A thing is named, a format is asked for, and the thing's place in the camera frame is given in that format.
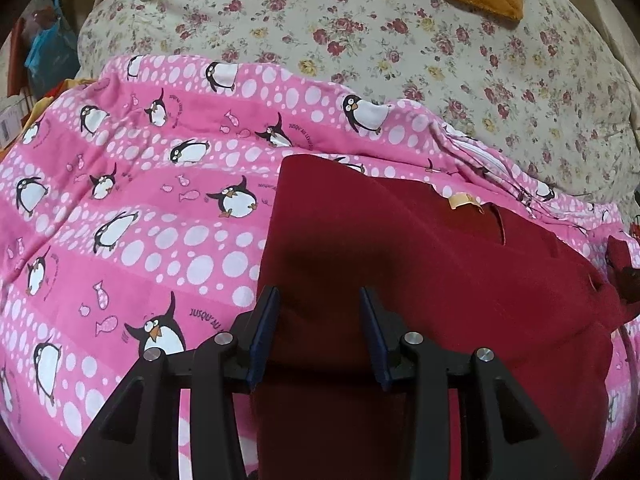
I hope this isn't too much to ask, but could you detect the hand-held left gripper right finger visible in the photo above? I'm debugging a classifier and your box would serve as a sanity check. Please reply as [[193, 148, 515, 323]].
[[359, 286, 583, 480]]

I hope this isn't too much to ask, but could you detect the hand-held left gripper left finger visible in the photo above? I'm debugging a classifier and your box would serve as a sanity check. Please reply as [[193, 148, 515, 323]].
[[59, 285, 281, 480]]

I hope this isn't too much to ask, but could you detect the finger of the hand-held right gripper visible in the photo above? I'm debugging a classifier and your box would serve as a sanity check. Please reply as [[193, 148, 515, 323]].
[[618, 266, 640, 307]]

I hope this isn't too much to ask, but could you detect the dark red garment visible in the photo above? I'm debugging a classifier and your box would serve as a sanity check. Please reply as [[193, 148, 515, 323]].
[[249, 155, 635, 480]]

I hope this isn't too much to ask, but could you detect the pink penguin print blanket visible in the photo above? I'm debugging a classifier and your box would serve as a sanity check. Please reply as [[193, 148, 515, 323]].
[[0, 52, 640, 480]]

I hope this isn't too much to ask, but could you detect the floral print duvet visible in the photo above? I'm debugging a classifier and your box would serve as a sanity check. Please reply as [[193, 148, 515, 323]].
[[77, 0, 640, 213]]

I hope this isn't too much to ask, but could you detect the red and yellow printed blanket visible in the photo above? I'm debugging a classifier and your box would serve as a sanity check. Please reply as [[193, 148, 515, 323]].
[[22, 95, 57, 128]]

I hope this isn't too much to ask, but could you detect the cardboard box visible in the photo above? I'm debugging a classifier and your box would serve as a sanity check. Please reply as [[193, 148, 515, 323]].
[[0, 94, 34, 144]]

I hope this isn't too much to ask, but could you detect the blue plastic bag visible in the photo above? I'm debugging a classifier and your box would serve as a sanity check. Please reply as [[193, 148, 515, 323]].
[[24, 21, 81, 80]]

